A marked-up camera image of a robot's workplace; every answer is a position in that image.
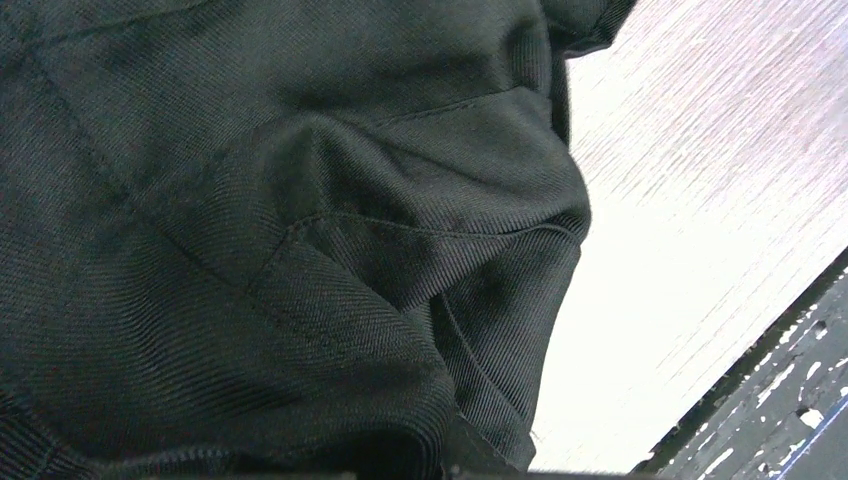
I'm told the black garment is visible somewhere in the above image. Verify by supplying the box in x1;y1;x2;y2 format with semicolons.
1;1;634;479

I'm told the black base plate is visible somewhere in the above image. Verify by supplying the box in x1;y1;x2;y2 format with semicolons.
634;253;847;479

